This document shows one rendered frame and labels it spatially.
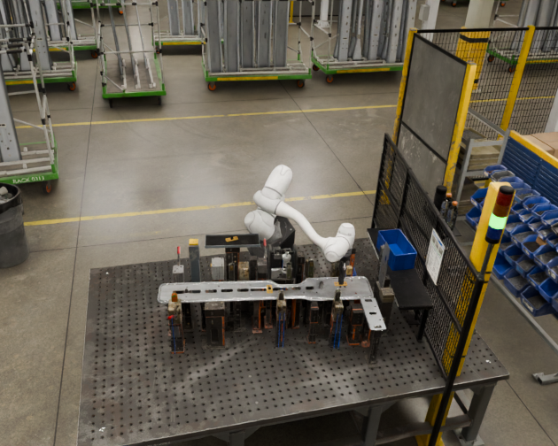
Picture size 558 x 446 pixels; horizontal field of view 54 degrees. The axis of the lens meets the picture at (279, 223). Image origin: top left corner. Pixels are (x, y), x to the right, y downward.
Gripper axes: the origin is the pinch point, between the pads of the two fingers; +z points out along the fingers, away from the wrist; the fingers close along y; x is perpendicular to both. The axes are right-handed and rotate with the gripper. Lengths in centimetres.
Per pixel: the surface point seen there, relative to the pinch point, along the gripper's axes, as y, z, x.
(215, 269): -12, -2, -81
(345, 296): 9.2, 6.7, 1.9
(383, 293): 14.8, 1.0, 24.6
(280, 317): 21.9, 11.1, -41.3
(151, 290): -39, 36, -129
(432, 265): 10, -16, 55
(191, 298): 7, 6, -96
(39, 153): -360, 75, -301
